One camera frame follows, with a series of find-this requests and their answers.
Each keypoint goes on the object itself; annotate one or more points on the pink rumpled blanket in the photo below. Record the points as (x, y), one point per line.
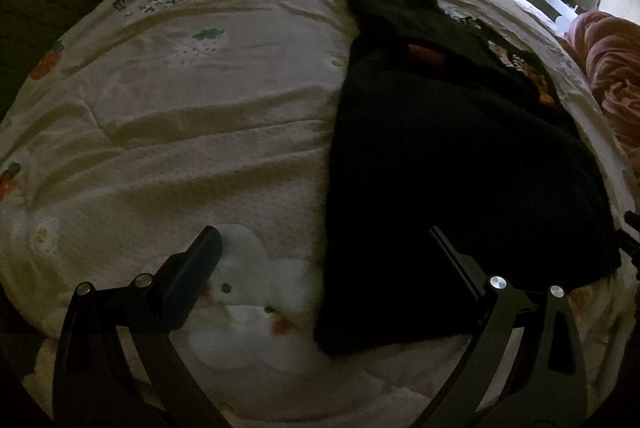
(615, 57)

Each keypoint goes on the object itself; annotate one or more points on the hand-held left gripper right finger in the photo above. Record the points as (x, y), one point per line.
(462, 283)

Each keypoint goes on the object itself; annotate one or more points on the strawberry print bed quilt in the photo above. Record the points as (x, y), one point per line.
(175, 122)

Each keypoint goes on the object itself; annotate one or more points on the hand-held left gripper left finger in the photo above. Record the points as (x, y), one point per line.
(192, 280)

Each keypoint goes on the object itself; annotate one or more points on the black knit sweater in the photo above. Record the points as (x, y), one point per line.
(440, 188)

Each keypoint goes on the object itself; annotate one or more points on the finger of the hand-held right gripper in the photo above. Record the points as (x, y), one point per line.
(633, 243)

